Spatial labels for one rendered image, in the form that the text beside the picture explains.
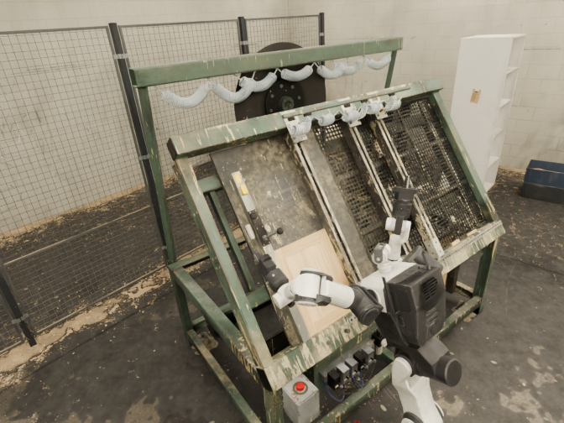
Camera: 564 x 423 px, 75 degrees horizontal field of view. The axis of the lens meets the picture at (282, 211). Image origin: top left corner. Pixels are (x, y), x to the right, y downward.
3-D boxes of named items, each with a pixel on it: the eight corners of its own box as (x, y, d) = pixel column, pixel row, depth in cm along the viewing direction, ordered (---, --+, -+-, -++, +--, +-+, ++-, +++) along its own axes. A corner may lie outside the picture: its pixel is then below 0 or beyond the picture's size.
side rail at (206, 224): (255, 366, 184) (263, 368, 174) (171, 166, 191) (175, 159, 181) (265, 360, 187) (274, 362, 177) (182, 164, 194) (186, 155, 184)
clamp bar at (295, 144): (354, 306, 212) (383, 305, 191) (273, 121, 219) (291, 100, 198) (367, 299, 217) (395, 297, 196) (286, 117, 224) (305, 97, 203)
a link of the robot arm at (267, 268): (255, 258, 164) (270, 277, 158) (273, 250, 169) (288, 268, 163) (253, 274, 173) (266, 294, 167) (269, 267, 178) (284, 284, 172)
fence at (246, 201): (300, 342, 191) (304, 342, 188) (228, 175, 197) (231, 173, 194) (307, 337, 194) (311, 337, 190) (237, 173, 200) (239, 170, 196)
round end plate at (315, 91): (245, 172, 257) (231, 47, 220) (241, 170, 261) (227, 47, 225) (330, 146, 297) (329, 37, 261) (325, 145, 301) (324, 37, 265)
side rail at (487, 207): (481, 225, 291) (493, 221, 282) (421, 100, 298) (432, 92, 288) (486, 221, 295) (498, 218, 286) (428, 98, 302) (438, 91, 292)
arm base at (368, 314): (378, 326, 153) (389, 305, 148) (356, 331, 146) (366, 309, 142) (357, 301, 164) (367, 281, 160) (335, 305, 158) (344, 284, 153)
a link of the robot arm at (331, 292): (316, 303, 127) (352, 314, 142) (320, 266, 132) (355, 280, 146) (292, 302, 135) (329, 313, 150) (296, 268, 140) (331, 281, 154)
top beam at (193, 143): (173, 162, 185) (177, 154, 177) (165, 144, 186) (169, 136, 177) (434, 94, 297) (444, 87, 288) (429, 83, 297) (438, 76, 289)
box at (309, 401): (300, 432, 163) (298, 405, 154) (284, 412, 171) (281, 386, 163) (320, 415, 169) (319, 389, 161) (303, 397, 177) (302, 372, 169)
